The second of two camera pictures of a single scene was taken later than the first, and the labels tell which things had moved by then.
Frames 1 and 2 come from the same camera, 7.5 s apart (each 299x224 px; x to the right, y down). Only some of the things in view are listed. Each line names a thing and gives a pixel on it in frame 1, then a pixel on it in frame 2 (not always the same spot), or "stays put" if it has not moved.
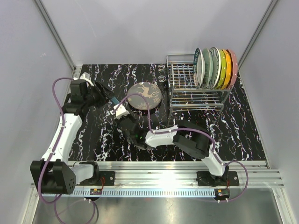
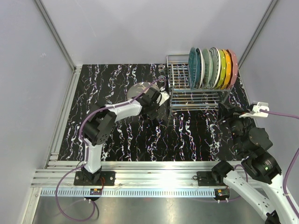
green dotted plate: x=224 y=68 stays put
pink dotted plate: x=234 y=59 stays put
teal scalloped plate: x=115 y=100 -> x=193 y=67
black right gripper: x=118 y=121 -> x=229 y=111
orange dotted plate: x=229 y=69 stays put
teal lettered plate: x=199 y=68 stays put
